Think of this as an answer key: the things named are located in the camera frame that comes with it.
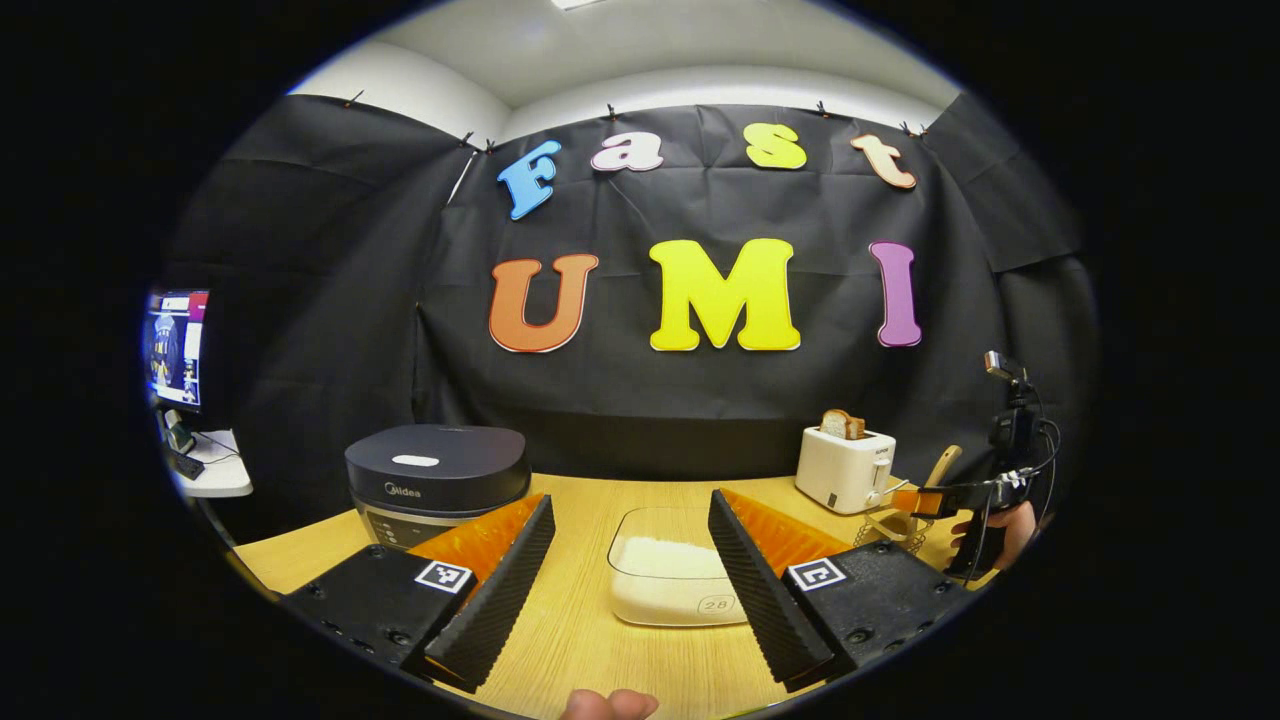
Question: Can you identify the wooden spoon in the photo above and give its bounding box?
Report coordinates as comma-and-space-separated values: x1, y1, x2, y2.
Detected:
900, 444, 964, 531

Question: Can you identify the white side table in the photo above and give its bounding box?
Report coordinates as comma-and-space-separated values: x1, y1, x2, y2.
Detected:
170, 430, 254, 499

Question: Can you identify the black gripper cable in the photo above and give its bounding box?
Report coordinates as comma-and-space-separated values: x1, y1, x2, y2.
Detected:
1028, 415, 1063, 483

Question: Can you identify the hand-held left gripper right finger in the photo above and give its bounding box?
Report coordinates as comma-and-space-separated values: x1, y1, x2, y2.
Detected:
708, 488, 976, 691

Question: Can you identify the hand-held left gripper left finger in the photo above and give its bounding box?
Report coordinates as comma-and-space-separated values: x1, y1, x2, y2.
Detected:
283, 493, 557, 694

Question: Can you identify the black backdrop cloth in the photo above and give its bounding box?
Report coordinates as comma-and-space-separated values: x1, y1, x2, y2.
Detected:
160, 93, 1101, 546

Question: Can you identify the wire chopstick holder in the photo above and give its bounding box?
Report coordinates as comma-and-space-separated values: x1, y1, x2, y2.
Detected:
853, 490, 936, 553

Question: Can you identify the white toaster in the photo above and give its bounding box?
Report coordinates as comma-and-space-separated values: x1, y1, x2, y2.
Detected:
796, 426, 897, 515

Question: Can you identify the dark grey rice cooker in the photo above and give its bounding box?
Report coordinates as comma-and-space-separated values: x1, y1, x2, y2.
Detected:
345, 424, 532, 551

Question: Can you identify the clear plastic rice container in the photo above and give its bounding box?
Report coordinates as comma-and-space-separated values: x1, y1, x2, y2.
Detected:
607, 507, 751, 628

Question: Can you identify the computer monitor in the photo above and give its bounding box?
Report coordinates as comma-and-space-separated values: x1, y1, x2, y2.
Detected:
148, 290, 211, 413

